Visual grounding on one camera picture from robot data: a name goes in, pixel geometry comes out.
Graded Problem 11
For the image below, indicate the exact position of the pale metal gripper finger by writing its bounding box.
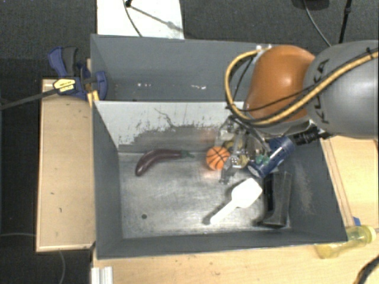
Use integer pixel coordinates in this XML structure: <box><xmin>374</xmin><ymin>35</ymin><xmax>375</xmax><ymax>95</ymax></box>
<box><xmin>225</xmin><ymin>161</ymin><xmax>242</xmax><ymax>184</ymax></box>
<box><xmin>219</xmin><ymin>156</ymin><xmax>236</xmax><ymax>183</ymax></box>

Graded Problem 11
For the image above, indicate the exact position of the orange toy basketball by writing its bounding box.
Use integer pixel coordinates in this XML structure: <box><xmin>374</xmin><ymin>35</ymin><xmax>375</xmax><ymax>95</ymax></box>
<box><xmin>205</xmin><ymin>146</ymin><xmax>232</xmax><ymax>171</ymax></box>

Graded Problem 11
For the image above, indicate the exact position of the white plastic scoop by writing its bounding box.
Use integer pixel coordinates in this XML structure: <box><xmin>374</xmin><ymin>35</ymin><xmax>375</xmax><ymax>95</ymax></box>
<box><xmin>209</xmin><ymin>177</ymin><xmax>264</xmax><ymax>225</ymax></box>

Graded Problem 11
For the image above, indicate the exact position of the blue and white can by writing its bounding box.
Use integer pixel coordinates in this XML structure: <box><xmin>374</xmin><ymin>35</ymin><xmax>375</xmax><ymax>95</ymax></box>
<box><xmin>247</xmin><ymin>136</ymin><xmax>296</xmax><ymax>179</ymax></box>

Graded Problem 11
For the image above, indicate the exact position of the black flat block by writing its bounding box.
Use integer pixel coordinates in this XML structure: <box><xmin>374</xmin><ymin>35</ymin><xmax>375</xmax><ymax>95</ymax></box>
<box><xmin>261</xmin><ymin>170</ymin><xmax>293</xmax><ymax>228</ymax></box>

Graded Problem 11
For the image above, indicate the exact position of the grey metal bin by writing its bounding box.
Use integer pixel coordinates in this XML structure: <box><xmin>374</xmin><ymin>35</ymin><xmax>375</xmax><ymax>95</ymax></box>
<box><xmin>89</xmin><ymin>33</ymin><xmax>349</xmax><ymax>260</ymax></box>

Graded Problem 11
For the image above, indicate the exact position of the purple toy eggplant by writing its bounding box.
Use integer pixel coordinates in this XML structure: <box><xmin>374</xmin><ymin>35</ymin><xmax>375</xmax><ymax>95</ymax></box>
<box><xmin>134</xmin><ymin>149</ymin><xmax>195</xmax><ymax>177</ymax></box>

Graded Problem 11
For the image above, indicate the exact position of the pale wood board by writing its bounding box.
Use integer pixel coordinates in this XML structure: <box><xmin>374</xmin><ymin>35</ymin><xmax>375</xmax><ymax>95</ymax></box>
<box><xmin>36</xmin><ymin>78</ymin><xmax>97</xmax><ymax>253</ymax></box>

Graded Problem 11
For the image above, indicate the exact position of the black cylinder on white bracket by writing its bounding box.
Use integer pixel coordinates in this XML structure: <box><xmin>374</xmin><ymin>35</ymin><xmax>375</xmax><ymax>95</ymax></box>
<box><xmin>293</xmin><ymin>125</ymin><xmax>331</xmax><ymax>146</ymax></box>

